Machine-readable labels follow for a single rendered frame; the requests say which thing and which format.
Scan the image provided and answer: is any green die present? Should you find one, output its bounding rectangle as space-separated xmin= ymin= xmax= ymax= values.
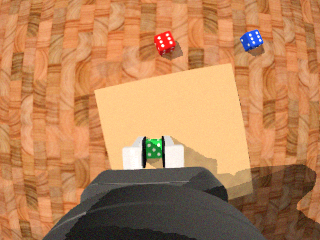
xmin=146 ymin=138 xmax=162 ymax=159

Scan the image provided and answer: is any blue die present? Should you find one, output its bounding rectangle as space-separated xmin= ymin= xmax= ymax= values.
xmin=240 ymin=29 xmax=264 ymax=51

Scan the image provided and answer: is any red die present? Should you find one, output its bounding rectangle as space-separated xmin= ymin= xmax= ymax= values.
xmin=154 ymin=31 xmax=176 ymax=55

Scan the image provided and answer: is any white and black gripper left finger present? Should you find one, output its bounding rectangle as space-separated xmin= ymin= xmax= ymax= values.
xmin=122 ymin=136 xmax=147 ymax=169

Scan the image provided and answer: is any tan square mat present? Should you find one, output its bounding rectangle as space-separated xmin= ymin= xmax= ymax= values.
xmin=95 ymin=63 xmax=253 ymax=200

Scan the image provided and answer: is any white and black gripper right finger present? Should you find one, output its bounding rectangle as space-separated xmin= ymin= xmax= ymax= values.
xmin=161 ymin=135 xmax=184 ymax=168

